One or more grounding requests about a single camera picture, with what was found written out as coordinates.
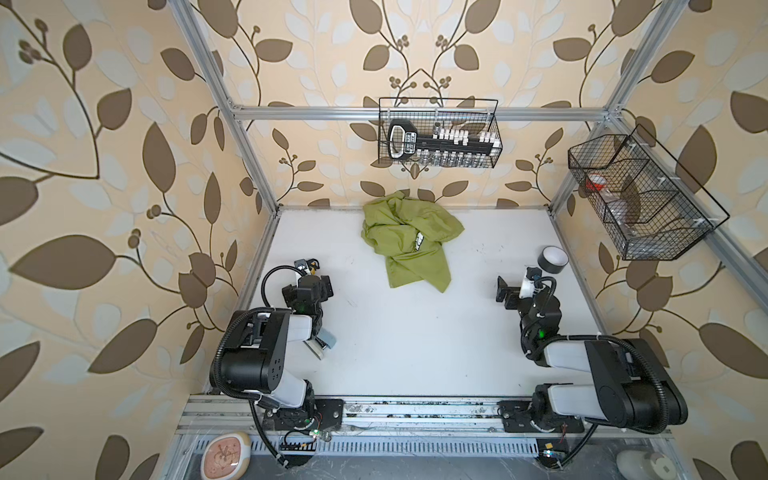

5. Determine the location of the green jacket with patterned lining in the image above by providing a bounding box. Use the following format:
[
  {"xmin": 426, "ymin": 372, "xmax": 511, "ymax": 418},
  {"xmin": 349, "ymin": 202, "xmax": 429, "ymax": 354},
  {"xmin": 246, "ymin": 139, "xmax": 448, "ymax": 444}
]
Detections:
[{"xmin": 361, "ymin": 191, "xmax": 464, "ymax": 293}]

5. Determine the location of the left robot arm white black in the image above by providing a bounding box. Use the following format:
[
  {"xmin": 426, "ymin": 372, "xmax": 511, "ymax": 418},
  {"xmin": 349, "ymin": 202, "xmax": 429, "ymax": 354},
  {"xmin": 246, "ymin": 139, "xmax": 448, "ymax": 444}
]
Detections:
[{"xmin": 210, "ymin": 258, "xmax": 345, "ymax": 469}]

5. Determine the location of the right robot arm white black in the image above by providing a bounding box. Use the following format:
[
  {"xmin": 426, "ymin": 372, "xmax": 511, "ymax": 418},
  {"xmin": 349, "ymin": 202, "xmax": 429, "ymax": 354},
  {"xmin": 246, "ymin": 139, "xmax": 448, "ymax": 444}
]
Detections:
[{"xmin": 495, "ymin": 268, "xmax": 689, "ymax": 469}]

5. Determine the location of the black yellow tape measure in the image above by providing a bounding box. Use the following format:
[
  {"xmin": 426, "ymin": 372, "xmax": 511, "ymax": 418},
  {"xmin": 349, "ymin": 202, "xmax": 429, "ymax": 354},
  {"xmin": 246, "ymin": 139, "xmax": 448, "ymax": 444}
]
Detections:
[{"xmin": 294, "ymin": 258, "xmax": 320, "ymax": 275}]

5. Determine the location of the small grey white block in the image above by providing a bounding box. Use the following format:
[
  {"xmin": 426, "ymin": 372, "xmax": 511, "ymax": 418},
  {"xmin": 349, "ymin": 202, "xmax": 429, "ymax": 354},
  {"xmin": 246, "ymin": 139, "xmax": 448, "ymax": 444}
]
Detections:
[{"xmin": 304, "ymin": 328, "xmax": 337, "ymax": 360}]

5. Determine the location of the grey tape roll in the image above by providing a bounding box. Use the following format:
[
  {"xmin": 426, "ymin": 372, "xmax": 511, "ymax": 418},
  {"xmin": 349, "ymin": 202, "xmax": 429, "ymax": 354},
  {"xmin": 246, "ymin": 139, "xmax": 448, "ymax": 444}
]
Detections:
[{"xmin": 537, "ymin": 245, "xmax": 569, "ymax": 275}]

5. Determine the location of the red cap bottle in basket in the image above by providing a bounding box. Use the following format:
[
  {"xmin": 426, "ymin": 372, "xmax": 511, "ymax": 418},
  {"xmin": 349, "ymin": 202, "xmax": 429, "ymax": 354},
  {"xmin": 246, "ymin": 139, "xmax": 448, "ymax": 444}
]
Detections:
[{"xmin": 584, "ymin": 173, "xmax": 607, "ymax": 194}]

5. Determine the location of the white round device bottom right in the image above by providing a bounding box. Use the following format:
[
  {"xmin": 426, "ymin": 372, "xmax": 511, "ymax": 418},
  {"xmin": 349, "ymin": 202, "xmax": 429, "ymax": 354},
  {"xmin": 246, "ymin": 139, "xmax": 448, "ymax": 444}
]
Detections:
[{"xmin": 616, "ymin": 450, "xmax": 678, "ymax": 480}]

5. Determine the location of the pink white round device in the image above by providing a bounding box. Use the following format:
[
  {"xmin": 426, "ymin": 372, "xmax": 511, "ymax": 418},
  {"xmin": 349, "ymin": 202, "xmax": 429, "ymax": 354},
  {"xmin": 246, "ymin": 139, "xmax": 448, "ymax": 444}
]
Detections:
[{"xmin": 200, "ymin": 432, "xmax": 252, "ymax": 480}]

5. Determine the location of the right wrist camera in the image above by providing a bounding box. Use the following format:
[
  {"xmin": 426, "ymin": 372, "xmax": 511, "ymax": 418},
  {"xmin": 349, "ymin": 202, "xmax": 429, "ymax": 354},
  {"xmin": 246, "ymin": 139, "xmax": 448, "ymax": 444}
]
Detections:
[{"xmin": 519, "ymin": 266, "xmax": 542, "ymax": 299}]

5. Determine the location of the black wire basket right wall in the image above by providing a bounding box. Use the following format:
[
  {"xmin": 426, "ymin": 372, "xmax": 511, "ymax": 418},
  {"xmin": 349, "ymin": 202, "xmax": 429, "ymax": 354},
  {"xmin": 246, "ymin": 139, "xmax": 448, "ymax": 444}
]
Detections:
[{"xmin": 568, "ymin": 125, "xmax": 730, "ymax": 261}]

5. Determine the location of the black wire basket wall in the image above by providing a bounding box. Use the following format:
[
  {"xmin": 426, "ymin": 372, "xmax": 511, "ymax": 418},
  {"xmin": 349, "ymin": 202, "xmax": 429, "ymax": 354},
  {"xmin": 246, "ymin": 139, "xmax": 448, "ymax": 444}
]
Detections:
[
  {"xmin": 568, "ymin": 125, "xmax": 730, "ymax": 261},
  {"xmin": 377, "ymin": 96, "xmax": 503, "ymax": 169}
]

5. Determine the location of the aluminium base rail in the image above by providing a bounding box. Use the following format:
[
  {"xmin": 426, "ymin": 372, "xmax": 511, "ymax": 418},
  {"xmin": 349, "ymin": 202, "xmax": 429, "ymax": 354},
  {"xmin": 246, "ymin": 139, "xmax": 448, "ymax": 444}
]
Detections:
[{"xmin": 169, "ymin": 395, "xmax": 676, "ymax": 459}]

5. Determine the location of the black socket set rail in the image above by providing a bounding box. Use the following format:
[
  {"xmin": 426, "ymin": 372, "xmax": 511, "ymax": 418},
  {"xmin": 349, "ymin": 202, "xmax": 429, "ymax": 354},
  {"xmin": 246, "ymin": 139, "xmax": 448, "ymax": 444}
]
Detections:
[{"xmin": 384, "ymin": 119, "xmax": 503, "ymax": 161}]

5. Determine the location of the black wire basket back wall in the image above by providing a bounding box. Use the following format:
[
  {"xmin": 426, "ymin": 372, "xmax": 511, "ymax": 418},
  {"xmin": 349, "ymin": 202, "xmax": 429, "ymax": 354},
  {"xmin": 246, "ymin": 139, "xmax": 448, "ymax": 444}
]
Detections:
[{"xmin": 377, "ymin": 96, "xmax": 503, "ymax": 169}]

